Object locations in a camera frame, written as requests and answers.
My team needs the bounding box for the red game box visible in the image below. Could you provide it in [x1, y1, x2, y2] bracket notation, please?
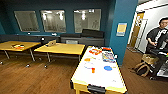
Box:
[87, 48, 103, 56]

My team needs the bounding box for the black sofa cushion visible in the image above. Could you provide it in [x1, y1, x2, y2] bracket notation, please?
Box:
[81, 28, 105, 39]

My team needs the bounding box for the red flat case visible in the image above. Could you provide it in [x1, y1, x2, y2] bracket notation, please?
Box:
[101, 47, 114, 53]

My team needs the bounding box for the orange plastic cup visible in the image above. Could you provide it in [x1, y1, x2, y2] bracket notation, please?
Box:
[90, 67, 97, 74]

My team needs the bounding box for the colourful game box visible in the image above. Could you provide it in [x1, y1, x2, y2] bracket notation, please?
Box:
[101, 51, 117, 64]

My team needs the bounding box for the blue round plate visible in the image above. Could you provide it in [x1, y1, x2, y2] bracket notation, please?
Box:
[103, 65, 114, 72]

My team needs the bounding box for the tan cardboard stand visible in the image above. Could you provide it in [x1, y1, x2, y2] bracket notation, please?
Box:
[45, 39, 58, 48]

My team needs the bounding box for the white table with dishes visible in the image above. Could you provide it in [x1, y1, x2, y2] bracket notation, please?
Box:
[69, 45, 128, 94]

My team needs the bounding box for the wooden door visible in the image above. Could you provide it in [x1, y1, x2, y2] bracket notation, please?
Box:
[129, 12, 145, 50]

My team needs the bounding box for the brown backpack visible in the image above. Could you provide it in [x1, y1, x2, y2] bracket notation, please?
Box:
[134, 62, 152, 78]

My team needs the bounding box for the orange item on table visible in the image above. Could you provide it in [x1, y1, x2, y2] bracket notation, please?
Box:
[11, 44, 26, 51]

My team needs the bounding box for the cardboard box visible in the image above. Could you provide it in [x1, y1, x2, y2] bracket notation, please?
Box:
[141, 53, 160, 66]

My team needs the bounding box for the person in black shirt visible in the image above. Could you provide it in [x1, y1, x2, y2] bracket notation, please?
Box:
[145, 17, 168, 56]

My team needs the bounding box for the yellow framed wall sign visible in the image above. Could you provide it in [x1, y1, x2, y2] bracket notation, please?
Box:
[115, 22, 128, 37]

